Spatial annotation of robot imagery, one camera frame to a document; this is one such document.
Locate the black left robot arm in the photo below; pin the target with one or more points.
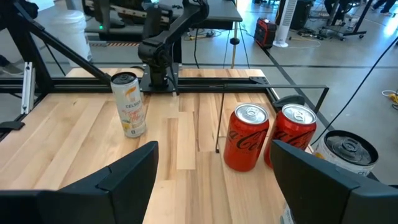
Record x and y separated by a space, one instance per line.
158 53

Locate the white tower fan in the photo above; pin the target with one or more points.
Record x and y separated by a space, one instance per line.
287 18

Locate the red portable box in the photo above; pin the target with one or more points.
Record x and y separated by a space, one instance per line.
265 32

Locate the person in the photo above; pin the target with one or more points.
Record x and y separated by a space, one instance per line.
384 5

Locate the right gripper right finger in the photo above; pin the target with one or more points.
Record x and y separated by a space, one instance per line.
329 196

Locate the red Coca-Cola can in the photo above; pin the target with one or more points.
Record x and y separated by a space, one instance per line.
295 130
245 143

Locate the aluminium bracket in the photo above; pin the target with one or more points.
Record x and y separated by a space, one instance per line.
28 90

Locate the black wheeled stand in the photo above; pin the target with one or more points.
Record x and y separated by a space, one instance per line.
342 29

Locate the Celsius Tropical Vibe can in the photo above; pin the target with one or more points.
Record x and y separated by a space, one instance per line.
130 109
351 149

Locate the white plastic bucket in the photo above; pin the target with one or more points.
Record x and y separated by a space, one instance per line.
71 34

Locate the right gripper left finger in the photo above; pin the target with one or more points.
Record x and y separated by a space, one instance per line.
87 199

